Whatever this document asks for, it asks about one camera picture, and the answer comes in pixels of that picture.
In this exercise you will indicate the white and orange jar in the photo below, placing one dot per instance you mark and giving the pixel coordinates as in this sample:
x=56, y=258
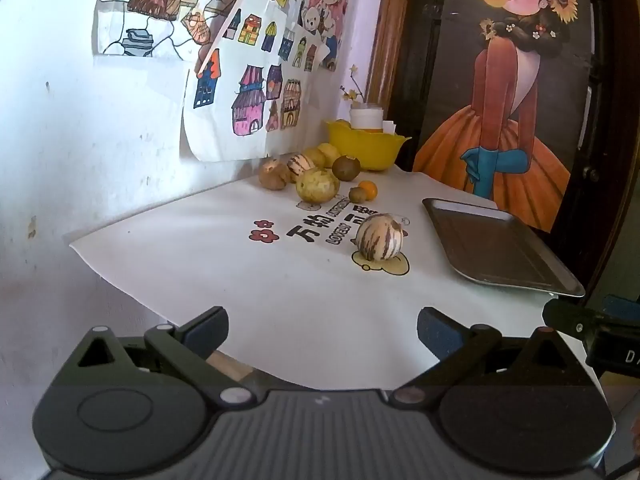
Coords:
x=365, y=119

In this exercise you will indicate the yellow-green round fruit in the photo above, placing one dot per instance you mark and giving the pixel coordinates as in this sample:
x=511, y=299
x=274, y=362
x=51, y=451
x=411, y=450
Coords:
x=316, y=156
x=317, y=186

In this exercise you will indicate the wooden door frame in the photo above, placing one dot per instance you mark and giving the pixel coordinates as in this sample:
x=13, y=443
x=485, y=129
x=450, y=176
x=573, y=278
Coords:
x=395, y=35

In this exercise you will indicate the small tan round fruit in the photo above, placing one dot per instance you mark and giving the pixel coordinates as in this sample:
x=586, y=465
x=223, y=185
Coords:
x=356, y=195

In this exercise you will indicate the metal door latch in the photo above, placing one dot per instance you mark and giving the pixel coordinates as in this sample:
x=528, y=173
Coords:
x=592, y=175

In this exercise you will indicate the yellow flower sprig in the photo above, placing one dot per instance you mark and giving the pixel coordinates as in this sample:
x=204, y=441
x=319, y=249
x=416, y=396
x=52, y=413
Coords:
x=352, y=91

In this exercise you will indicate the small orange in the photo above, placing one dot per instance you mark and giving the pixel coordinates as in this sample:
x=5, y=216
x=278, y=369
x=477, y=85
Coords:
x=370, y=189

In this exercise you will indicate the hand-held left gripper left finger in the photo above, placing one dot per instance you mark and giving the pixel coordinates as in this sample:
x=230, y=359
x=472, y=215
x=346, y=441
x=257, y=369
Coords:
x=207, y=329

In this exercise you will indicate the girl with teddy drawing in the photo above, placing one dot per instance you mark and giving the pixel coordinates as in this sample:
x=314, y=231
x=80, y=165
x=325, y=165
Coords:
x=327, y=0

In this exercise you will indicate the brown kiwi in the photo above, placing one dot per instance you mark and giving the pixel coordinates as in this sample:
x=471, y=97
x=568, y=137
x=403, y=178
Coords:
x=346, y=167

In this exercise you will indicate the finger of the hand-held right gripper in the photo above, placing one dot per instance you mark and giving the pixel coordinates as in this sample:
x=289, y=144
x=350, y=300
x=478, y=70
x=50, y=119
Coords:
x=622, y=306
x=570, y=321

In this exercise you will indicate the yellow plastic bowl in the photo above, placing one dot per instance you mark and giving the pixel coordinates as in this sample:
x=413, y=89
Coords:
x=372, y=152

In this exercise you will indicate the striped pepino melon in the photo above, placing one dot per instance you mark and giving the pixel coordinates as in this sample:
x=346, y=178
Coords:
x=300, y=164
x=380, y=236

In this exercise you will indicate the folded white paper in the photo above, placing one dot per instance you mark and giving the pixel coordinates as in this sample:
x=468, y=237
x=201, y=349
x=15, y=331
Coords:
x=389, y=127

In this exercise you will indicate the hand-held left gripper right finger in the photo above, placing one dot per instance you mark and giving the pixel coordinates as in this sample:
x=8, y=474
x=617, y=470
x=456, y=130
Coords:
x=440, y=332

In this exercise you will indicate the boy with fan drawing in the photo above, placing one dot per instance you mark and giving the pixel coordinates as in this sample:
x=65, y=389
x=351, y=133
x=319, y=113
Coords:
x=150, y=5

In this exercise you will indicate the houses drawing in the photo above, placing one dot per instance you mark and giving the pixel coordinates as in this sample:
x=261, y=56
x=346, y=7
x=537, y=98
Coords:
x=220, y=130

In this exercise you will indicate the orange dress girl poster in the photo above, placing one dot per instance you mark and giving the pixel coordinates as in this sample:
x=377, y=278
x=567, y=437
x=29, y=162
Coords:
x=505, y=110

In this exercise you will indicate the metal tray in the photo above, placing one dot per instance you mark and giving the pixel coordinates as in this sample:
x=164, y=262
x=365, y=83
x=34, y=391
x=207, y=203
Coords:
x=490, y=250

